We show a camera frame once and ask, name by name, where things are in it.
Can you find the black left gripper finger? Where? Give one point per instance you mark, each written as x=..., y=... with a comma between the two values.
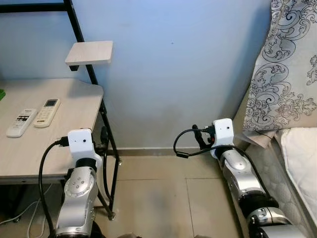
x=104, y=138

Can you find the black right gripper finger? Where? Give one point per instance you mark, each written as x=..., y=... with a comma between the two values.
x=197, y=135

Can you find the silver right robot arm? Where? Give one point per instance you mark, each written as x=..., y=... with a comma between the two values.
x=242, y=173

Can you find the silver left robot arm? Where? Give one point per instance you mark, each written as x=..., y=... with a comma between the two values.
x=77, y=198

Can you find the cream remote with display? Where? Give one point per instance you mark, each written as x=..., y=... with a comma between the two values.
x=47, y=113

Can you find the light wooden desk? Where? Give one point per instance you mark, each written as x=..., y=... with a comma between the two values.
x=29, y=153

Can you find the grey quilted mattress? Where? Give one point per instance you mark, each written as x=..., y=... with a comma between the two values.
x=270, y=168

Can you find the white remote with dark buttons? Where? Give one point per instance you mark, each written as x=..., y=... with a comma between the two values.
x=21, y=123

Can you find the small light wooden shelf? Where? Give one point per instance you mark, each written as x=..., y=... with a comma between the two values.
x=91, y=52

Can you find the small green object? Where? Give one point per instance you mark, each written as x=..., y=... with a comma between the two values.
x=1, y=94

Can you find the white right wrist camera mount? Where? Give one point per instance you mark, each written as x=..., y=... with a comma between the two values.
x=224, y=134

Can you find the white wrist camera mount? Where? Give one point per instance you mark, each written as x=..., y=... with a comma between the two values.
x=80, y=144
x=224, y=134

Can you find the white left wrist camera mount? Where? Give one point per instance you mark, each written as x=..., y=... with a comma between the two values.
x=80, y=144

